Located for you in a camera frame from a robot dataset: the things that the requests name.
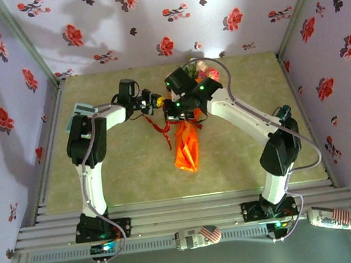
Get grey right arm cable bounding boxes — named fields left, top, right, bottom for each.
left=188, top=45, right=331, bottom=251

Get aluminium corner post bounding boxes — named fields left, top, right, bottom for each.
left=270, top=0, right=332, bottom=60
left=0, top=0, right=63, bottom=95

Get flag print fabric pouch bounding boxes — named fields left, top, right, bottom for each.
left=173, top=223, right=224, bottom=252
left=306, top=202, right=351, bottom=235

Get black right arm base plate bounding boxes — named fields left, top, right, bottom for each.
left=239, top=196, right=299, bottom=223

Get fake flower pink bud cream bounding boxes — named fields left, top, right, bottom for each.
left=194, top=58, right=209, bottom=73

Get grey slotted cable duct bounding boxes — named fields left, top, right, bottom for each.
left=30, top=224, right=271, bottom=263

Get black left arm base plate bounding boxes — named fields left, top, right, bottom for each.
left=74, top=217, right=134, bottom=244

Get long aluminium frame rail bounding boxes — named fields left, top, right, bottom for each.
left=9, top=177, right=351, bottom=256

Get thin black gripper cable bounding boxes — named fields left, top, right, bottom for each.
left=128, top=111, right=146, bottom=122
left=192, top=110, right=210, bottom=126

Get orange wrapping paper sheet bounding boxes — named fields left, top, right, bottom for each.
left=164, top=76, right=216, bottom=175

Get aluminium side rail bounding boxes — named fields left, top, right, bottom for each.
left=18, top=82, right=80, bottom=225
left=276, top=50, right=340, bottom=192

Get thin black right gripper cable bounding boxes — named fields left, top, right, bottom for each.
left=192, top=110, right=210, bottom=126

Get thin black left gripper cable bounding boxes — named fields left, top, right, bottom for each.
left=128, top=111, right=146, bottom=122

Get red ribbon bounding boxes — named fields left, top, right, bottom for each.
left=142, top=108, right=206, bottom=154

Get teal calculator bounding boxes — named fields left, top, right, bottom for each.
left=63, top=101, right=100, bottom=134

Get fake flower large pink bloom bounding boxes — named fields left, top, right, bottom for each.
left=204, top=66, right=221, bottom=83

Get fake flower white green blooms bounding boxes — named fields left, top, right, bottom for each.
left=185, top=59, right=198, bottom=77

